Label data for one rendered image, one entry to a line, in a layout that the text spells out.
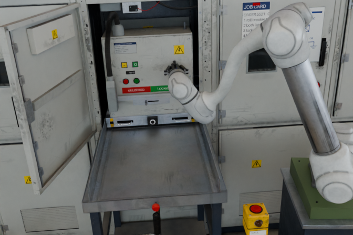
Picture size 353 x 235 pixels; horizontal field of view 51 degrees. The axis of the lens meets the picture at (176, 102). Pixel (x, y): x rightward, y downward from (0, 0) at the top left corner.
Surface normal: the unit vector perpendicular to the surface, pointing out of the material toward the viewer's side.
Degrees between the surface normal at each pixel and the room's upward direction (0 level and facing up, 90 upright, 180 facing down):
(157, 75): 90
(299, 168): 4
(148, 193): 0
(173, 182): 0
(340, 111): 90
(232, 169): 90
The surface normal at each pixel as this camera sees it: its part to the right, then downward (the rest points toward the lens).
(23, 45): 0.98, 0.05
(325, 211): -0.04, 0.39
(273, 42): -0.37, 0.33
